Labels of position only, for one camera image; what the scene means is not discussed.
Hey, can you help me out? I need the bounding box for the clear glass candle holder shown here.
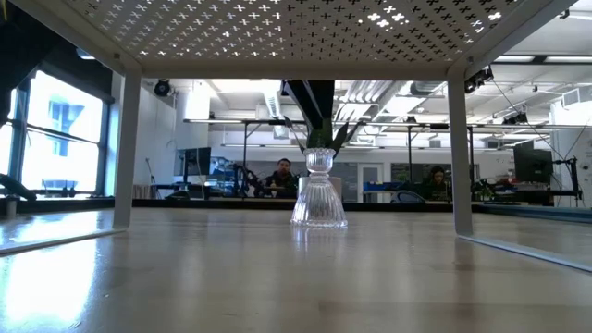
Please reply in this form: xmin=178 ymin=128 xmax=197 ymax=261
xmin=290 ymin=147 xmax=349 ymax=229

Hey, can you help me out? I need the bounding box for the white perforated metal shelf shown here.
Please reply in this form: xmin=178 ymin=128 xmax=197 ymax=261
xmin=0 ymin=0 xmax=592 ymax=274

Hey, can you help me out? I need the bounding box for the green snake plant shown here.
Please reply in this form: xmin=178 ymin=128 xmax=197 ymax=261
xmin=282 ymin=115 xmax=364 ymax=161

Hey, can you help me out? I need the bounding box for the person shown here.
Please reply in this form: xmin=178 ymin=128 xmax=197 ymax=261
xmin=264 ymin=157 xmax=300 ymax=200
xmin=423 ymin=166 xmax=452 ymax=203

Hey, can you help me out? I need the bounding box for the black computer monitor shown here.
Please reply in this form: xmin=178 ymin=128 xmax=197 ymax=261
xmin=174 ymin=146 xmax=213 ymax=201
xmin=512 ymin=141 xmax=555 ymax=191

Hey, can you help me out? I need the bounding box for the black curved bar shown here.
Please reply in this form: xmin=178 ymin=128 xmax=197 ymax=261
xmin=0 ymin=173 xmax=41 ymax=204

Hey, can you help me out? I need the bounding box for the black aluminium table frame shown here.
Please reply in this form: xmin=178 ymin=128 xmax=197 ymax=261
xmin=0 ymin=197 xmax=592 ymax=223

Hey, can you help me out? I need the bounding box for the black ceiling camera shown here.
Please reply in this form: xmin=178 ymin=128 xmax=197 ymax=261
xmin=463 ymin=67 xmax=495 ymax=93

